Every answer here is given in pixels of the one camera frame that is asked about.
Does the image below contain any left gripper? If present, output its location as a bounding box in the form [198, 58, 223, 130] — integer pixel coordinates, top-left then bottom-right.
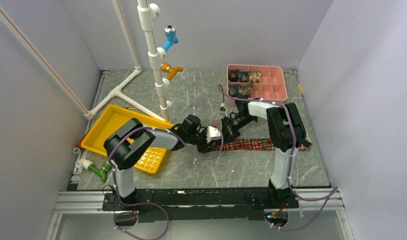
[187, 127, 216, 154]

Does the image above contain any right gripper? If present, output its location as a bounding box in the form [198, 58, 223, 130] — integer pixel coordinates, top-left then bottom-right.
[219, 114, 257, 146]

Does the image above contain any multicolour patterned necktie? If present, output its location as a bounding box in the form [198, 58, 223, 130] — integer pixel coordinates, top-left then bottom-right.
[213, 138, 313, 151]

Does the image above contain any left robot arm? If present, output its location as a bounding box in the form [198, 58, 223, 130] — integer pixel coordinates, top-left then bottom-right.
[103, 115, 224, 210]

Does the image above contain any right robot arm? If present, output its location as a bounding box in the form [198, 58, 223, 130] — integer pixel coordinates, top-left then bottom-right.
[221, 100, 307, 208]

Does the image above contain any blue dotted rolled tie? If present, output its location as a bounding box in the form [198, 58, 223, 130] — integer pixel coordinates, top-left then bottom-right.
[228, 85, 239, 98]

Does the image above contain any brown patterned rolled tie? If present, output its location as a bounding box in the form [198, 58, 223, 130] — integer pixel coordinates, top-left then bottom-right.
[238, 84, 253, 98]

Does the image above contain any dark rolled tie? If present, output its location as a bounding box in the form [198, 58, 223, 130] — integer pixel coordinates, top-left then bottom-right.
[228, 70, 240, 82]

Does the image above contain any yellow plastic tray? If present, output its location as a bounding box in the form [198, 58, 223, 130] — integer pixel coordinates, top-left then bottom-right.
[80, 104, 173, 174]

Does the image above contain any gold floral rolled tie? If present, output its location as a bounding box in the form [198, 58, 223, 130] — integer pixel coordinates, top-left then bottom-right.
[249, 71, 262, 83]

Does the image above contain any pink divided organizer box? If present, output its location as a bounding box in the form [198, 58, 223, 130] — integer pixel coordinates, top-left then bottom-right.
[225, 64, 288, 106]

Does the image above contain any orange plastic faucet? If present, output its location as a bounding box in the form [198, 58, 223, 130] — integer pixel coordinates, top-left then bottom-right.
[160, 62, 184, 82]

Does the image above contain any white PVC pipe stand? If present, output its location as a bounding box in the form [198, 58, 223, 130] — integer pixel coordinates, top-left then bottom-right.
[84, 0, 173, 122]

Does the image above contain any green plastic faucet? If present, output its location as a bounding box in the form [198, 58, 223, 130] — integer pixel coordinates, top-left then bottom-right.
[87, 161, 112, 183]

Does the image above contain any blue plastic faucet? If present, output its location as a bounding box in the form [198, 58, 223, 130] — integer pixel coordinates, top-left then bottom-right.
[162, 25, 179, 52]

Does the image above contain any white pipe with red stripe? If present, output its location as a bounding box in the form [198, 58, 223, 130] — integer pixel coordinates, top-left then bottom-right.
[0, 5, 93, 120]

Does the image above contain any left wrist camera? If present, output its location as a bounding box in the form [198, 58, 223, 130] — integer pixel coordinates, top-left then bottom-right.
[206, 125, 222, 143]

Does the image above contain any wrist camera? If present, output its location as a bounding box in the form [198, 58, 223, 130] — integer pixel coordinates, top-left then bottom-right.
[206, 125, 222, 143]
[219, 103, 227, 117]

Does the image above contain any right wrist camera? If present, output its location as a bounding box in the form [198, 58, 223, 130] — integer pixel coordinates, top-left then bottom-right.
[219, 103, 227, 117]

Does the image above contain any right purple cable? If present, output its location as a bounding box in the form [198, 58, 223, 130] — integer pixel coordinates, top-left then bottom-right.
[217, 84, 340, 232]

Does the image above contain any purple cable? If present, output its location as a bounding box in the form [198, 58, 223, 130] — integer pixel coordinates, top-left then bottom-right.
[217, 84, 340, 232]
[107, 125, 225, 240]

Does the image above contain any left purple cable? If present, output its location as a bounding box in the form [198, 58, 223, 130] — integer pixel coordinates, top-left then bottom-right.
[107, 125, 225, 240]

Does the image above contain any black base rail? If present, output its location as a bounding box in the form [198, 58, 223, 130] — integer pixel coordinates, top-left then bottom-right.
[101, 186, 299, 223]

